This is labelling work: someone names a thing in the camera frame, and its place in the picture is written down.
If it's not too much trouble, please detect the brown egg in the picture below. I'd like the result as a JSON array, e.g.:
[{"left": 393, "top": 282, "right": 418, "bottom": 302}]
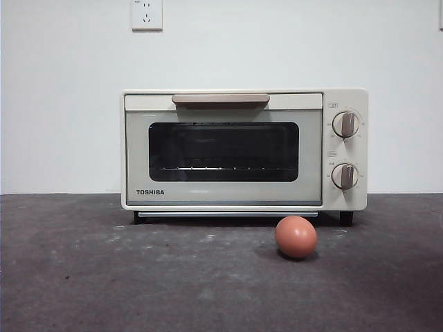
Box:
[{"left": 274, "top": 215, "right": 318, "bottom": 259}]

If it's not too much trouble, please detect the silver crumb tray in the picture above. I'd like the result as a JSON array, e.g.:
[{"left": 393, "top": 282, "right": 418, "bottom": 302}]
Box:
[{"left": 138, "top": 211, "right": 319, "bottom": 219}]

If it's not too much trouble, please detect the cream timer knob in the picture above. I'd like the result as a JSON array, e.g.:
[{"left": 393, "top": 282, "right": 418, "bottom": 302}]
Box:
[{"left": 330, "top": 163, "right": 360, "bottom": 191}]

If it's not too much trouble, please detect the cream Toshiba toaster oven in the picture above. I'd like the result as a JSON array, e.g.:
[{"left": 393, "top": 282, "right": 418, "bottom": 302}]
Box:
[{"left": 120, "top": 88, "right": 369, "bottom": 227}]

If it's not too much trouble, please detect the cream temperature knob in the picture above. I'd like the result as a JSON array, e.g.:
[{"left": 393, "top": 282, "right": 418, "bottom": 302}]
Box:
[{"left": 332, "top": 111, "right": 361, "bottom": 139}]

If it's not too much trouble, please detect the wire oven rack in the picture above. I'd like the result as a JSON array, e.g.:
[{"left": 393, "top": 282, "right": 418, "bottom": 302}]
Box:
[{"left": 157, "top": 165, "right": 290, "bottom": 173}]

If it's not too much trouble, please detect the white wall socket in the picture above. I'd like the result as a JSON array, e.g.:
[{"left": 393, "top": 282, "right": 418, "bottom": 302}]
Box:
[{"left": 131, "top": 0, "right": 163, "bottom": 33}]

